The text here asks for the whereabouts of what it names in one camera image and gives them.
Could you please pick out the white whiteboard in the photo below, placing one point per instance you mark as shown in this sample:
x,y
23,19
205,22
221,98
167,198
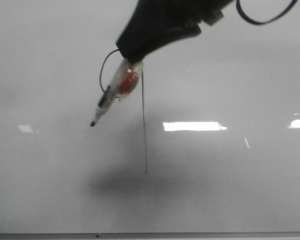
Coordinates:
x,y
208,142

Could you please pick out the white black whiteboard marker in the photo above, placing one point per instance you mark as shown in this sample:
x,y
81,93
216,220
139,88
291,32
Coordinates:
x,y
122,84

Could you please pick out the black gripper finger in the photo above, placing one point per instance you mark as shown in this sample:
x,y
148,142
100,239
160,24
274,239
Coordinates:
x,y
182,18
144,25

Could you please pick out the grey aluminium whiteboard frame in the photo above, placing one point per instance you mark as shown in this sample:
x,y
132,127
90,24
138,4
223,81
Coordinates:
x,y
285,235

